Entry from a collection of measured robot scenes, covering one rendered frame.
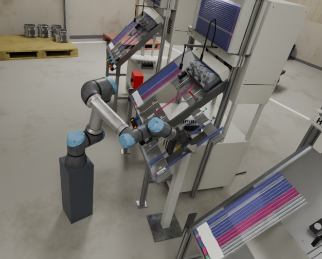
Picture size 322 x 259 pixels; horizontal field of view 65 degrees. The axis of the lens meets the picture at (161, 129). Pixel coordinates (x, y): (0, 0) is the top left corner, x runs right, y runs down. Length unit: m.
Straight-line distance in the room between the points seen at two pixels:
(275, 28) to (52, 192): 2.15
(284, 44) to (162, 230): 1.67
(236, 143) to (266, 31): 0.94
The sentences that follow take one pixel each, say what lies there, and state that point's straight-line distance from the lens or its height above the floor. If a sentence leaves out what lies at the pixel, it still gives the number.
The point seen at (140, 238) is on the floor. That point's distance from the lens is 2.17.
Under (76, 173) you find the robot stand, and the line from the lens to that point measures 1.85.
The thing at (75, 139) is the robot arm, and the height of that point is 0.77.
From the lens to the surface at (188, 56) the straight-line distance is 2.38.
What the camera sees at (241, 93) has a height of 1.09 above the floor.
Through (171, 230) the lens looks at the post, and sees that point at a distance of 2.24.
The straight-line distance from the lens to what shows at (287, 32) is 2.02.
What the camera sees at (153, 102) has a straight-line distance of 2.14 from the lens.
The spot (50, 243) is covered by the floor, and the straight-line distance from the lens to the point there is 2.17.
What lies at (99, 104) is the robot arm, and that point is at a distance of 1.41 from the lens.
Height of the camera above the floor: 1.81
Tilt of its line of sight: 33 degrees down
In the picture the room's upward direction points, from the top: 11 degrees clockwise
